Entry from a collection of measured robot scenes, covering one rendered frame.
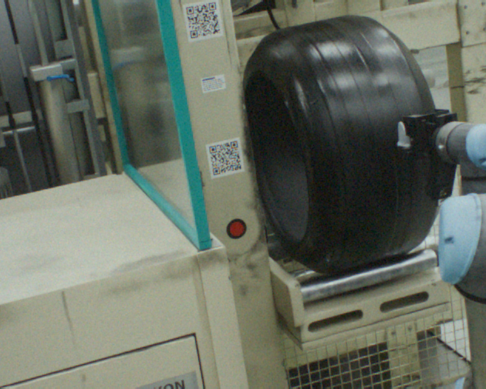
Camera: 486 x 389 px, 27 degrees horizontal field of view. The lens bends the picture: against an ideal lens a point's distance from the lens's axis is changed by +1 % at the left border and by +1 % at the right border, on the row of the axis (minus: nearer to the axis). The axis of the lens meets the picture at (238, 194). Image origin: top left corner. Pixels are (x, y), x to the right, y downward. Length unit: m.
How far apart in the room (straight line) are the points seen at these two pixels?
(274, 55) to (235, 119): 0.16
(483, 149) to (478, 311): 0.35
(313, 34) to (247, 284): 0.56
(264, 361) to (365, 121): 0.61
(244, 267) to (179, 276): 0.76
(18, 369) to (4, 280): 0.14
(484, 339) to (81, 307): 0.58
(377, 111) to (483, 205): 0.72
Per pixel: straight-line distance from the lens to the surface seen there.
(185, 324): 1.49
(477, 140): 1.72
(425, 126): 1.91
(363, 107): 2.04
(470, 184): 1.76
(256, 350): 2.29
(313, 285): 2.20
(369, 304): 2.24
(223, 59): 2.10
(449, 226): 1.36
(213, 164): 2.13
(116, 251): 1.53
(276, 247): 2.45
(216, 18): 2.08
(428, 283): 2.29
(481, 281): 1.39
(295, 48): 2.13
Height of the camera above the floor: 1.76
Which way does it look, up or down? 17 degrees down
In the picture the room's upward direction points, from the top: 9 degrees counter-clockwise
